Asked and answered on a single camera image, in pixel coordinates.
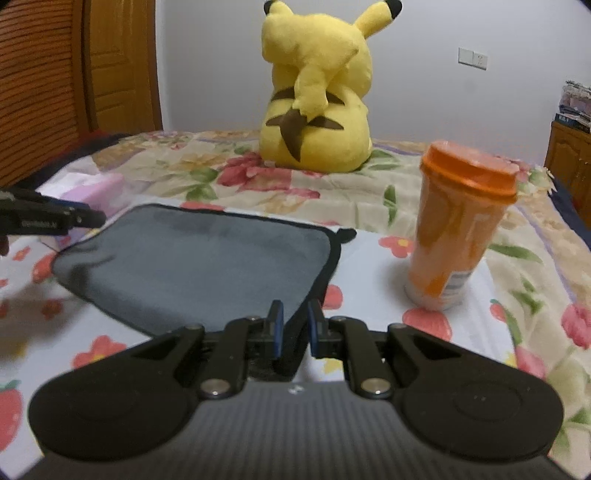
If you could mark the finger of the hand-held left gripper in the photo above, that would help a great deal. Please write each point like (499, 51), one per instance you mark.
(55, 222)
(32, 198)

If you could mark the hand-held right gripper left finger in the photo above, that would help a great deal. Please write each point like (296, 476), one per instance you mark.
(277, 330)

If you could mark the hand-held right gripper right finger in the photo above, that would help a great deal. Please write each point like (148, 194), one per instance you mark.
(315, 332)

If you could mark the grey towel with black edging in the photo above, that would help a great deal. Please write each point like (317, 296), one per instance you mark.
(198, 263)

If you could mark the pink packet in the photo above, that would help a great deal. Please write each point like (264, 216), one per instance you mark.
(94, 191)

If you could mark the wooden louvered wardrobe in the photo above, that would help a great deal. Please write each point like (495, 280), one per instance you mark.
(37, 83)

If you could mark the wooden door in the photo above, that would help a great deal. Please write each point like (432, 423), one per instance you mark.
(122, 64)

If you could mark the floral bed sheet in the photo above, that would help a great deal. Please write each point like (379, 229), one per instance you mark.
(415, 203)

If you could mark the orange cup with lid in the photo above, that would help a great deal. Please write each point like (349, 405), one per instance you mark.
(450, 230)

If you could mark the yellow plush toy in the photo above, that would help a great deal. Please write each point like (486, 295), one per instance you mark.
(318, 115)

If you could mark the wooden cabinet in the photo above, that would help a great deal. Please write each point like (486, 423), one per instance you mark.
(570, 157)

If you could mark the stack of books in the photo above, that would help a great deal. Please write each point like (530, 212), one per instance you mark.
(576, 106)

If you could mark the white wall socket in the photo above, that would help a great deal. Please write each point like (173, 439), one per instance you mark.
(473, 58)

